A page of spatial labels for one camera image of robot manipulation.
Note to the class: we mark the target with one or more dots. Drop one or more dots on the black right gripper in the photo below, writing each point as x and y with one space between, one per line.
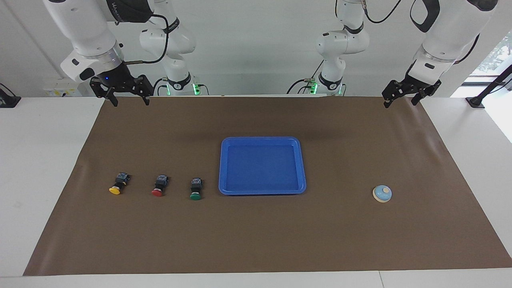
120 82

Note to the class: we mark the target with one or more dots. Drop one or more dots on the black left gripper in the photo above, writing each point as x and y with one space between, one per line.
412 86

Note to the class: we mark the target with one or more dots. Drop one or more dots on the yellow push button switch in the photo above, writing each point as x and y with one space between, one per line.
118 184

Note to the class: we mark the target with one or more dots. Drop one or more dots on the red push button switch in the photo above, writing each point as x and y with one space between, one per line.
159 188

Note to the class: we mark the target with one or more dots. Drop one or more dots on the green push button switch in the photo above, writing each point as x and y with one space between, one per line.
196 191

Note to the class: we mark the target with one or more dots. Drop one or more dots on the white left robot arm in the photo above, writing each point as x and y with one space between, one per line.
444 40

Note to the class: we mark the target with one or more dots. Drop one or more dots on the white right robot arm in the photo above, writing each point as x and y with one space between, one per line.
88 32

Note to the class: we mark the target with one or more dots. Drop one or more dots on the light blue desk bell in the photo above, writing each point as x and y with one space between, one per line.
382 194

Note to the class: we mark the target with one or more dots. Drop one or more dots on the blue plastic tray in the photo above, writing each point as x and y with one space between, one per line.
262 166

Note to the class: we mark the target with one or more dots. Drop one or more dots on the black stand with pole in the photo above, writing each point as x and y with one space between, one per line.
475 102

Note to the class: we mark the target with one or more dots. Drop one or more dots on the window with greenery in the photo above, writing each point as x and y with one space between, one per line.
498 56

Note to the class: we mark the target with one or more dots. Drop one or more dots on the black clamp base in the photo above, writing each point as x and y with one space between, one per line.
8 102

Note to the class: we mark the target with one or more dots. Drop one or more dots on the brown table mat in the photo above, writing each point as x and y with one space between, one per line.
256 232

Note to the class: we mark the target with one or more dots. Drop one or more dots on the white wall socket box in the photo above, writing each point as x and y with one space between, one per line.
56 92

